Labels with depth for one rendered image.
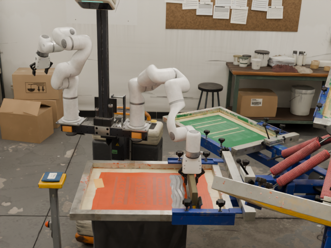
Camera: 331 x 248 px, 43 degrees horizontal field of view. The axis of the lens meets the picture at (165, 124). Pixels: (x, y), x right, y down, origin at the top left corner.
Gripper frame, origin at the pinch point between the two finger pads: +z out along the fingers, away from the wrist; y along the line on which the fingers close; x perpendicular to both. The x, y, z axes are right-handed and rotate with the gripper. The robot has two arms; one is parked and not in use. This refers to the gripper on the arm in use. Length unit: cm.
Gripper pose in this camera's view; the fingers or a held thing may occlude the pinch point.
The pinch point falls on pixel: (190, 181)
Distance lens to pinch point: 226.2
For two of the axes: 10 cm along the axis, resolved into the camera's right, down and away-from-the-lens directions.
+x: 0.3, 3.5, -9.4
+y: -10.0, -0.2, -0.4
